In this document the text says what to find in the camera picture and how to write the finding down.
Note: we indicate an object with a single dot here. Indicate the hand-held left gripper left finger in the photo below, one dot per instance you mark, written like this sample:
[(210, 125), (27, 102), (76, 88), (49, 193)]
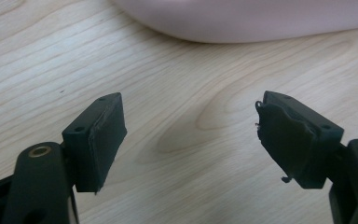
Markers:
[(96, 146)]

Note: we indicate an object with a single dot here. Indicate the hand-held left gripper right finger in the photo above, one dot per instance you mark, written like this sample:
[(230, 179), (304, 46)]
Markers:
[(295, 146)]

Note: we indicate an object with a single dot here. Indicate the pale pink bowl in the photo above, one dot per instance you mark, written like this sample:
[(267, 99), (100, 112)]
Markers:
[(248, 18)]

